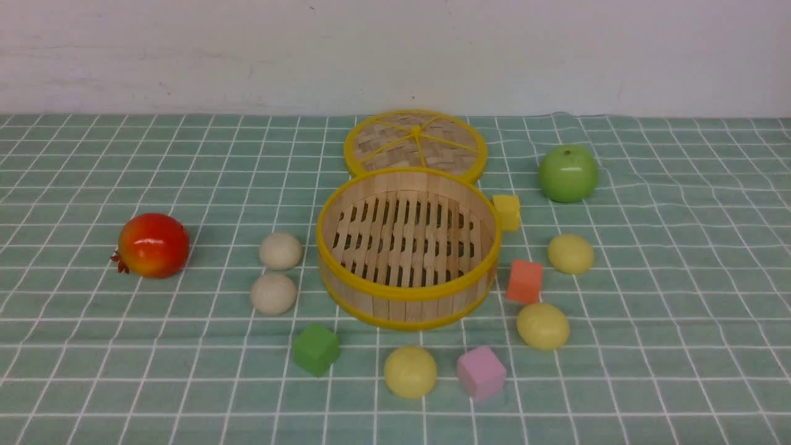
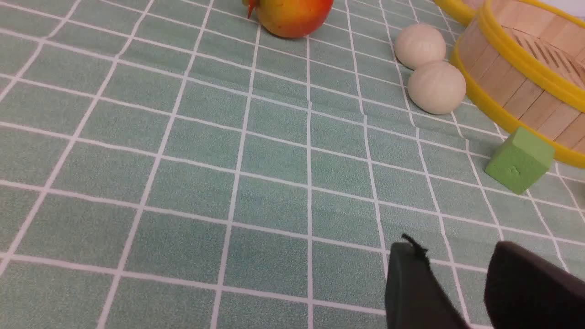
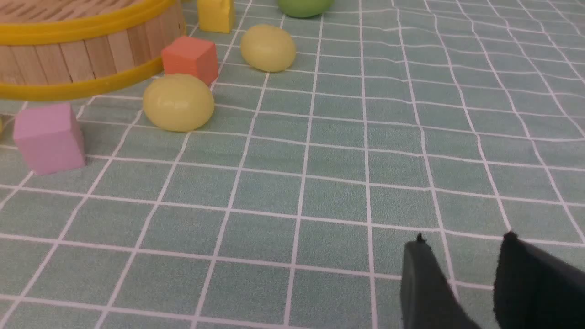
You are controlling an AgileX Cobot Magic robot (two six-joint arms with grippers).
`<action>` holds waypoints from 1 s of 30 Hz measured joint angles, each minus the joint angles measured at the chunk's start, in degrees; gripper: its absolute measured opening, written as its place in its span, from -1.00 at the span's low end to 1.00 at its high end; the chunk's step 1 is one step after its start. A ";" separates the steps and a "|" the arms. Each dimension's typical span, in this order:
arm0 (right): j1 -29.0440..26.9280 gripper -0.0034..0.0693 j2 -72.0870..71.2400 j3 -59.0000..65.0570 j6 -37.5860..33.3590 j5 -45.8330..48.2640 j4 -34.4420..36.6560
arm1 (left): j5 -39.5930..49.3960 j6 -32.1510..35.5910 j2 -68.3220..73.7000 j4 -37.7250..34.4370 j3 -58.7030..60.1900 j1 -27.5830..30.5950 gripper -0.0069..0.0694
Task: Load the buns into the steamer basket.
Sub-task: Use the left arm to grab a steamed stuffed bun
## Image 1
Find green cube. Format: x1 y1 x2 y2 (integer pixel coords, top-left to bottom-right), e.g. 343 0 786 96
293 322 340 378

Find yellow bun front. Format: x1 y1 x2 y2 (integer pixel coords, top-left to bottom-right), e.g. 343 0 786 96
384 345 438 399

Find yellow bun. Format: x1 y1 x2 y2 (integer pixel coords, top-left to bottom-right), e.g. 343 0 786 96
516 302 570 351
384 345 438 399
548 234 595 275

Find yellow cube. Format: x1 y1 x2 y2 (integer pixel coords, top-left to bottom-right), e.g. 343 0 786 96
492 194 522 231

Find woven bamboo steamer lid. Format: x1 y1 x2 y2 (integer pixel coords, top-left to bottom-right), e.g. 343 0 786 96
344 109 487 184

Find pink cube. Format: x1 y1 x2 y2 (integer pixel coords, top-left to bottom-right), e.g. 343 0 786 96
457 345 506 402

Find green apple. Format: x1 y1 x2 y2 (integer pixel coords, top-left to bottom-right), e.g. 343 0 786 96
538 144 599 203

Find green checkered tablecloth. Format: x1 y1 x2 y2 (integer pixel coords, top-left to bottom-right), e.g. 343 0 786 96
1 113 790 444

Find bamboo steamer tray yellow rims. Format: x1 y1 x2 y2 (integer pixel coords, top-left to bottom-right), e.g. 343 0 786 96
316 168 502 331

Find orange cube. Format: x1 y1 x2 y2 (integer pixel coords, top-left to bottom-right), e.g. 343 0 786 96
505 259 543 306

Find red pomegranate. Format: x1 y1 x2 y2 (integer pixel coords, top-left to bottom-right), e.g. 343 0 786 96
111 213 190 279

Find white bun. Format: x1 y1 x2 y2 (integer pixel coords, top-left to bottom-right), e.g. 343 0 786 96
250 273 298 316
259 232 304 271

